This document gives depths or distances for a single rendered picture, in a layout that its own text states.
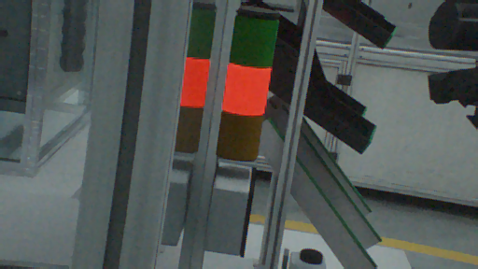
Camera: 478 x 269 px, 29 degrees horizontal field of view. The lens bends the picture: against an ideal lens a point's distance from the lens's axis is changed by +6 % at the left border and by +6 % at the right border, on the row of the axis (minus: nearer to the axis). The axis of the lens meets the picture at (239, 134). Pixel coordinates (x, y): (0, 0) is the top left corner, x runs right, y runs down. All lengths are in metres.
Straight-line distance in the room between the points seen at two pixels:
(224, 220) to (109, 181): 0.57
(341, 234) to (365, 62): 3.82
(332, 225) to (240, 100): 0.52
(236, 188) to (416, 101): 4.39
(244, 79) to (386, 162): 4.45
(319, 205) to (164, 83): 1.06
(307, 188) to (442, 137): 3.97
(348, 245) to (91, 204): 1.07
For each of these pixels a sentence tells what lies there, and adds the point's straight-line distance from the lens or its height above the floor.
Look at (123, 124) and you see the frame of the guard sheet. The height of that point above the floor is 1.42.
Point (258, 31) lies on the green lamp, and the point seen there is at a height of 1.40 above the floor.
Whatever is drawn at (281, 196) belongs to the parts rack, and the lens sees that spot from 1.35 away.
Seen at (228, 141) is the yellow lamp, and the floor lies 1.28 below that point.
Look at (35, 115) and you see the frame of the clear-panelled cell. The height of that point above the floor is 1.01.
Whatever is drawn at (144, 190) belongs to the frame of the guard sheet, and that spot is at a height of 1.40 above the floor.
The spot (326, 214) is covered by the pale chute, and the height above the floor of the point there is 1.08.
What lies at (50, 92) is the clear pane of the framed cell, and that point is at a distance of 2.19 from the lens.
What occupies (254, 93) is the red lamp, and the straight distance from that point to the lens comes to 0.90.
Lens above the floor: 1.50
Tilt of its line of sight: 13 degrees down
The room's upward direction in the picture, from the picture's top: 9 degrees clockwise
